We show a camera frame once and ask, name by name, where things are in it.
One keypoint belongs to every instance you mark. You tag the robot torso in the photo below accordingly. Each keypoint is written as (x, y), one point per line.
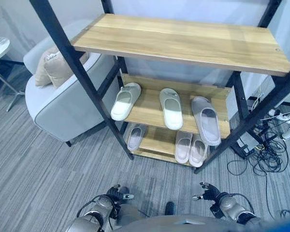
(183, 223)

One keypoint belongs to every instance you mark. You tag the grey slipper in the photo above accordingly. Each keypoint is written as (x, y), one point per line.
(206, 120)
(135, 137)

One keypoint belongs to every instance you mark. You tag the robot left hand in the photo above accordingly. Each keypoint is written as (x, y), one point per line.
(115, 192)

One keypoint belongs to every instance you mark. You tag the dark robot foot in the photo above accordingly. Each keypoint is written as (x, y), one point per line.
(169, 208)

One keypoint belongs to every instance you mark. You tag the grey armchair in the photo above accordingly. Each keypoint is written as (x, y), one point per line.
(62, 106)

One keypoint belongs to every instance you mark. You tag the white round side table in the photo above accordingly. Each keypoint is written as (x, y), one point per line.
(0, 60)

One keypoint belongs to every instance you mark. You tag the black frame wooden shoe rack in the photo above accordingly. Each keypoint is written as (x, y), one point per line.
(174, 72)

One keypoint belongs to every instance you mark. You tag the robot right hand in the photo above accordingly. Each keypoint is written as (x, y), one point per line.
(209, 192)

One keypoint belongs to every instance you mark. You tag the beige cushion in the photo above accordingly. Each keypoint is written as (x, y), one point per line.
(53, 68)

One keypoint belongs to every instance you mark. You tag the beige slipper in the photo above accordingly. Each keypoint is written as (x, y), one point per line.
(183, 147)
(198, 152)

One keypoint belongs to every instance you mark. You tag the white power strip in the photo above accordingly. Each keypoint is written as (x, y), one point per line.
(281, 116)

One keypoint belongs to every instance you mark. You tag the white slipper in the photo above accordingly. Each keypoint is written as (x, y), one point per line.
(171, 108)
(125, 101)

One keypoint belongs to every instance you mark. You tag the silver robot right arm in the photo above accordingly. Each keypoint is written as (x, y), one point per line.
(234, 209)

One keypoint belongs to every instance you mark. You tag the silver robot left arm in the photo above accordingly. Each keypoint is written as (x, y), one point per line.
(94, 212)

